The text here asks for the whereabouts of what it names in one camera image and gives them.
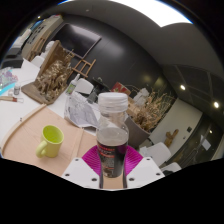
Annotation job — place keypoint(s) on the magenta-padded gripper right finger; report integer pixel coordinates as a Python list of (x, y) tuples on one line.
[(143, 171)]

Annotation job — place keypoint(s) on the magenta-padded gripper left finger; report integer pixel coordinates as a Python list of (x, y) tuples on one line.
[(81, 171)]

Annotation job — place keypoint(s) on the clear bottle with dark label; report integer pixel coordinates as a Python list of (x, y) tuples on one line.
[(111, 153)]

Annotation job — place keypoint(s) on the white plastic chair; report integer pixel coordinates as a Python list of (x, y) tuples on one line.
[(156, 153), (171, 167), (37, 61), (85, 86)]

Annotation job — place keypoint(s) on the yellow-green mug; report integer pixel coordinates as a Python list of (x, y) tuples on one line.
[(51, 143)]

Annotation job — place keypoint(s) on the dried plant in grey pot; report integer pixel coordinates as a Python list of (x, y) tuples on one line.
[(140, 130)]

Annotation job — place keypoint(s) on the wooden figure sculpture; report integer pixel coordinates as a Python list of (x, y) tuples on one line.
[(171, 138)]

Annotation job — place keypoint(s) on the cardboard box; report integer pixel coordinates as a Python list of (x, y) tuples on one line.
[(132, 108)]

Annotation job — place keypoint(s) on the light wooden drawing board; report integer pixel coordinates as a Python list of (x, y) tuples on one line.
[(23, 140)]

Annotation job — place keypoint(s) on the white plaster statue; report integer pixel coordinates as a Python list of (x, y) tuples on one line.
[(142, 95)]

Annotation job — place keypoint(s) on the white glue bottle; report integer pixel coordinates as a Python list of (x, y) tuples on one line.
[(71, 86)]

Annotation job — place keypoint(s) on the brown carved relief sculpture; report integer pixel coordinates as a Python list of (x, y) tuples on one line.
[(51, 76)]

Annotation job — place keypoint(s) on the wooden easel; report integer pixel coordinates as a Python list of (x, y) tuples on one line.
[(38, 48), (83, 68)]

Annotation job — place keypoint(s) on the small paint jar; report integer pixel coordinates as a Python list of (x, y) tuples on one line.
[(17, 89)]

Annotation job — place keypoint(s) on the colourful picture book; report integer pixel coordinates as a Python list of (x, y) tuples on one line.
[(7, 80)]

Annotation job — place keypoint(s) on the white plaster bust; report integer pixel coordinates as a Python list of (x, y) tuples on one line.
[(50, 46)]

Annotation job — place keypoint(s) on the black flat boxes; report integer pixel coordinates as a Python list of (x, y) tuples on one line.
[(12, 58)]

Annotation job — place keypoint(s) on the white cabinet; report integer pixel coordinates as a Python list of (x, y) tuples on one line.
[(43, 31)]

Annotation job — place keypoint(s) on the ceiling strip light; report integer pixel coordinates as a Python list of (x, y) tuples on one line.
[(156, 11)]

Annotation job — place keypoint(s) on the black wall screen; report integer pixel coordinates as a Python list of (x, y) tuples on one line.
[(80, 40)]

